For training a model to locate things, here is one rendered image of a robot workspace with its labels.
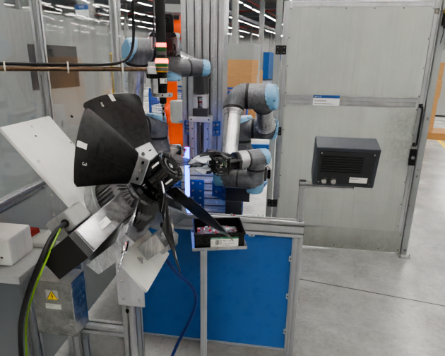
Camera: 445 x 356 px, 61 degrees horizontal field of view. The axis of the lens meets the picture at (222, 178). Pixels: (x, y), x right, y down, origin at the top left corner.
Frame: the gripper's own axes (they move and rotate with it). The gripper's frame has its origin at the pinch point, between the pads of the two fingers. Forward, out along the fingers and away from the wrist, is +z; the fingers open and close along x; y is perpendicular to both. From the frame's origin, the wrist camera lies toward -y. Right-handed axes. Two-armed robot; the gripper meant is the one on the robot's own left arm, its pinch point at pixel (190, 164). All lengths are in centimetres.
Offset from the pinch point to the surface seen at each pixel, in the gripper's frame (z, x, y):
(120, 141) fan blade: 31.2, -17.8, 16.7
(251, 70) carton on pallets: -454, 62, -649
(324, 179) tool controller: -56, 7, 18
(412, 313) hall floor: -152, 117, 22
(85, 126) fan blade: 42, -24, 20
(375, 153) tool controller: -70, -6, 29
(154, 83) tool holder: 15.0, -31.9, 1.3
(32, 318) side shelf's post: 63, 63, -11
